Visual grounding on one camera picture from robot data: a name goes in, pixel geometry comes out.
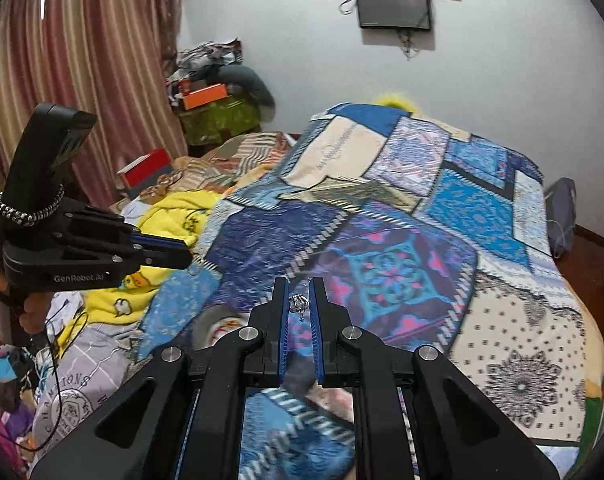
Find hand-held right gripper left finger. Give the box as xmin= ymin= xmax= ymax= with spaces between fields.
xmin=29 ymin=276 xmax=290 ymax=480

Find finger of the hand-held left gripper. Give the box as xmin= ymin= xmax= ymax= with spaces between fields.
xmin=140 ymin=247 xmax=194 ymax=270
xmin=130 ymin=234 xmax=187 ymax=252

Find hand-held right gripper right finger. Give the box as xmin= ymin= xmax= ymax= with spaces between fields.
xmin=308 ymin=276 xmax=564 ymax=480

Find small silver ring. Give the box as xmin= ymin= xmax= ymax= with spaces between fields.
xmin=288 ymin=294 xmax=309 ymax=322

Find black and white beaded bracelet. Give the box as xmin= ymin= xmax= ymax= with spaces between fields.
xmin=0 ymin=184 xmax=66 ymax=226

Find person's left hand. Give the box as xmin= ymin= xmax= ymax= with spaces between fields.
xmin=0 ymin=265 xmax=51 ymax=348

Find yellow printed blanket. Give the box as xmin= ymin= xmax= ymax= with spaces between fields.
xmin=79 ymin=190 xmax=222 ymax=333

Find red box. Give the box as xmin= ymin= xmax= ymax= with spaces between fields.
xmin=116 ymin=147 xmax=173 ymax=192

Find beige striped blanket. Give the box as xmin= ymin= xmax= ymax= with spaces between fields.
xmin=141 ymin=131 xmax=297 ymax=202

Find blue patchwork blanket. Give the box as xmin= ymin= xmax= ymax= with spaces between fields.
xmin=137 ymin=102 xmax=604 ymax=480

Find striped pink curtain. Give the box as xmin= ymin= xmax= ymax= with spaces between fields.
xmin=0 ymin=0 xmax=190 ymax=223

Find white printed cloth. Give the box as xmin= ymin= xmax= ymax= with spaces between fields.
xmin=31 ymin=287 xmax=150 ymax=457

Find green patterned cloth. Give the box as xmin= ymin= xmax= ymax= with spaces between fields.
xmin=177 ymin=94 xmax=263 ymax=147

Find orange box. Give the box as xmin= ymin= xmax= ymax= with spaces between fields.
xmin=181 ymin=83 xmax=231 ymax=111

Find pile of mixed clothes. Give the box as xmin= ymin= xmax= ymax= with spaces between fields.
xmin=164 ymin=37 xmax=245 ymax=96

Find pile of pink clothes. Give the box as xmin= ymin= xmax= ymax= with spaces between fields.
xmin=0 ymin=345 xmax=39 ymax=480

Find yellow fluffy toy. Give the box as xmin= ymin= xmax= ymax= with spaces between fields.
xmin=374 ymin=91 xmax=421 ymax=112

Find grey bag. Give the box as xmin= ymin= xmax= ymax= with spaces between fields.
xmin=543 ymin=177 xmax=579 ymax=262

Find thin black cord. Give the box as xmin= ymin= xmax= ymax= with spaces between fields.
xmin=0 ymin=297 xmax=91 ymax=455

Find dangling black monitor cable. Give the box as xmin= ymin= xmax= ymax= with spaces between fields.
xmin=396 ymin=29 xmax=419 ymax=62

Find small flat wall monitor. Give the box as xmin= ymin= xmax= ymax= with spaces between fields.
xmin=354 ymin=0 xmax=433 ymax=31

